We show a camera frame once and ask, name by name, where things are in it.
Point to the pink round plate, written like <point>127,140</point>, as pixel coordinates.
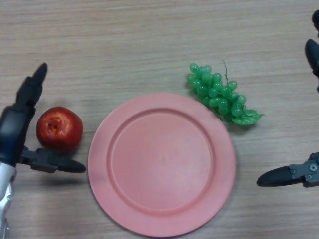
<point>162,169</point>

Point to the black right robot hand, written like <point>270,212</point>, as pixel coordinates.
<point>294,174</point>

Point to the green plastic grape bunch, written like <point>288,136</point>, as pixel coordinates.
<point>216,94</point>

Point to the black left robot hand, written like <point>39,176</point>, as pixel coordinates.
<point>15,129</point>

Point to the red apple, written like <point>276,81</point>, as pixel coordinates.
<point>59,129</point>

